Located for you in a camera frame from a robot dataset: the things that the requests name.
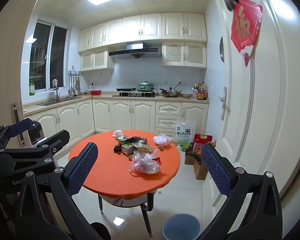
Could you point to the shallow metal pan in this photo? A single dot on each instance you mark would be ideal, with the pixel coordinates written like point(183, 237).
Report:
point(186, 95)

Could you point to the white door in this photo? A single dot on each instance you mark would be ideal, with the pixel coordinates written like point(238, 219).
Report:
point(242, 92)

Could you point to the cream base kitchen cabinets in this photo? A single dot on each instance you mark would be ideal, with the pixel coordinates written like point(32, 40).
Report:
point(120, 115)

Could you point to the steel kitchen sink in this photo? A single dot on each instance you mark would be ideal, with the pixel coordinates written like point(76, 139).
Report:
point(52, 102)

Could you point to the brown cardboard box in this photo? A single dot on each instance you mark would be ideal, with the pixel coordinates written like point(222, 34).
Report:
point(200, 168)
point(190, 157)

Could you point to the red diamond door poster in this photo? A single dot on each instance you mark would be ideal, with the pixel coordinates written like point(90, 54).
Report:
point(245, 27)

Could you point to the brown walnut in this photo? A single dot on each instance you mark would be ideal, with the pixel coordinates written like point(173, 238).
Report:
point(160, 147)

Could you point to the black snack packet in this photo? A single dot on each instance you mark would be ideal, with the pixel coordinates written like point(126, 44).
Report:
point(136, 140)

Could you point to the black cylindrical appliance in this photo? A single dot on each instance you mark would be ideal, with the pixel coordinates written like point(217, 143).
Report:
point(36, 132)

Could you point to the green glass bottle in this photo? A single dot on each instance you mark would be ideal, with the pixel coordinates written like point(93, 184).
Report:
point(31, 88)

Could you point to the round orange table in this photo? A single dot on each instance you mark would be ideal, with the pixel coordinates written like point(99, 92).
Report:
point(110, 172)

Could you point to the red gift box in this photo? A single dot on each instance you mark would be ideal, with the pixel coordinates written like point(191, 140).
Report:
point(202, 140)

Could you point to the black gas stove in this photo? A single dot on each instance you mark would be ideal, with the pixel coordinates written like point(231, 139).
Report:
point(135, 95)

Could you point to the red plastic basin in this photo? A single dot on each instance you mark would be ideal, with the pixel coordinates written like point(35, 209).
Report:
point(95, 92)

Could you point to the wall utensil rack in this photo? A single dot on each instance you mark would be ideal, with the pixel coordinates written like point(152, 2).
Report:
point(76, 73)

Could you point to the cream upper wall cabinets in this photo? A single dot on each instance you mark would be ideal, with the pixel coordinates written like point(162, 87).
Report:
point(150, 27)

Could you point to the black griddle pan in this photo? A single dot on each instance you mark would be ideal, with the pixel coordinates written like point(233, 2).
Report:
point(126, 89)

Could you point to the cluster of condiment bottles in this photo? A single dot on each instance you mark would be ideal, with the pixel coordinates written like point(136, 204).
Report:
point(200, 92)

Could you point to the small black object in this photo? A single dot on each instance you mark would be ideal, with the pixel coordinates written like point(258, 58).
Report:
point(117, 148)

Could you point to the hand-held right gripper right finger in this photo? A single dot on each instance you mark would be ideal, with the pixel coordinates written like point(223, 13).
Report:
point(216, 170)

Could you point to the steel wok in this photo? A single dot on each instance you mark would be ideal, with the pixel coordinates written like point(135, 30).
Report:
point(170, 93)

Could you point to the steel sink faucet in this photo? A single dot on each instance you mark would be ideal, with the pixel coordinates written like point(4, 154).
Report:
point(57, 95)

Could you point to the green electric cooking pot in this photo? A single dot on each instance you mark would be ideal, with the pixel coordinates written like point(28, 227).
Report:
point(145, 87)

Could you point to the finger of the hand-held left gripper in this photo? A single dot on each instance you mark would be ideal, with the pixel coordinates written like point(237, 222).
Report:
point(20, 127)
point(57, 140)

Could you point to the black range hood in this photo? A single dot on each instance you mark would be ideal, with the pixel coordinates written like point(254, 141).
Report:
point(135, 52)

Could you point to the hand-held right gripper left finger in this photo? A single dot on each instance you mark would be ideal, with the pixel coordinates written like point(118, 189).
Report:
point(82, 170)

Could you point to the metal door strike plate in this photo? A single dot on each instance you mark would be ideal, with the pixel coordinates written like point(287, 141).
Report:
point(18, 120)

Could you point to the blue plastic trash bin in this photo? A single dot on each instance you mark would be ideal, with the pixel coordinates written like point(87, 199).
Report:
point(180, 230)

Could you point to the pink plastic bag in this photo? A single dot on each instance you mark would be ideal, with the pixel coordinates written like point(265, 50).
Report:
point(161, 140)

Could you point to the green drink carton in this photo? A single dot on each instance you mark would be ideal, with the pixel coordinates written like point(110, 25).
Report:
point(127, 150)

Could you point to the white crumpled plastic bag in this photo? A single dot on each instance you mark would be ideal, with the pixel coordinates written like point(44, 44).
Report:
point(118, 133)

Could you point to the black metal table frame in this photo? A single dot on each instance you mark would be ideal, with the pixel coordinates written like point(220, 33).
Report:
point(148, 217)

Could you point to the barred kitchen window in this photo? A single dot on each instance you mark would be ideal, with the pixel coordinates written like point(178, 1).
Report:
point(47, 55)

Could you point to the clear rice bag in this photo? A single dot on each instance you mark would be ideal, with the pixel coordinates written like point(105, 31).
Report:
point(185, 132)

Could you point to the large clear plastic bag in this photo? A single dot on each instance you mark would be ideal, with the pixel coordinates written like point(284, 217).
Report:
point(146, 165)

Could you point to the cream lattice door wall cabinet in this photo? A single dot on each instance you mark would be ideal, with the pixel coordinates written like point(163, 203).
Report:
point(183, 54)
point(97, 60)

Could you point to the pinkish dish cloth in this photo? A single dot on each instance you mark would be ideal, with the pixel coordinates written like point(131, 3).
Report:
point(55, 82)

